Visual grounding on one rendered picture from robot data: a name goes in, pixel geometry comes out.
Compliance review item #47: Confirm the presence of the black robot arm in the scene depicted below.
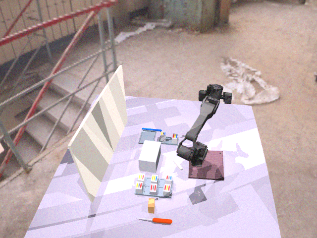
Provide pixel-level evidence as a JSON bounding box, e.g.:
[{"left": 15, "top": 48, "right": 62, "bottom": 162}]
[{"left": 176, "top": 84, "right": 223, "bottom": 167}]

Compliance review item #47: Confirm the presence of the beige flat panel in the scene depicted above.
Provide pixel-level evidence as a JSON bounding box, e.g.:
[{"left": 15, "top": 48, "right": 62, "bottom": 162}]
[{"left": 68, "top": 65, "right": 128, "bottom": 203}]

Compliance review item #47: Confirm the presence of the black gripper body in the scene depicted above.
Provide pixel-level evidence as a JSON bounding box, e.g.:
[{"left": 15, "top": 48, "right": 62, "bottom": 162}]
[{"left": 199, "top": 90, "right": 232, "bottom": 104}]

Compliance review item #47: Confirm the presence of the orange-handled screwdriver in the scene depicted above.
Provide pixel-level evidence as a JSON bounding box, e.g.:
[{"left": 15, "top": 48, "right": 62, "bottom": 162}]
[{"left": 137, "top": 218, "right": 172, "bottom": 224}]

